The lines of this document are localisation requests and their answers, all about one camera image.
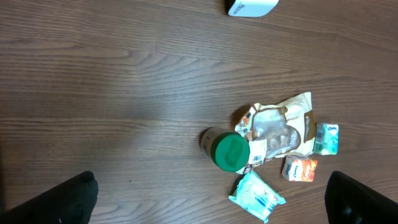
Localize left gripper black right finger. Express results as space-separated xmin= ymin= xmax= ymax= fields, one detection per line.
xmin=325 ymin=171 xmax=397 ymax=224

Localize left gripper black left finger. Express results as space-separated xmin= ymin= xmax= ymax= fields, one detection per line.
xmin=1 ymin=171 xmax=99 ymax=224

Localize orange tissue pack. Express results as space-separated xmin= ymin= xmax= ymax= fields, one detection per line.
xmin=281 ymin=156 xmax=318 ymax=182

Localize small teal tissue pack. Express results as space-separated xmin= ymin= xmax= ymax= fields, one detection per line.
xmin=314 ymin=123 xmax=340 ymax=156

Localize beige brown snack pouch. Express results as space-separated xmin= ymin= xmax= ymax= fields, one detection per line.
xmin=234 ymin=92 xmax=316 ymax=174

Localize teal wet wipes pack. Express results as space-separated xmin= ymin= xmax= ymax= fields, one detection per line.
xmin=229 ymin=171 xmax=286 ymax=223

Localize green lid jar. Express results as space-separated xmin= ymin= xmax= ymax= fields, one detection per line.
xmin=200 ymin=126 xmax=250 ymax=172

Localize white barcode scanner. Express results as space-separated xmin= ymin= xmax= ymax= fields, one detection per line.
xmin=228 ymin=0 xmax=279 ymax=17

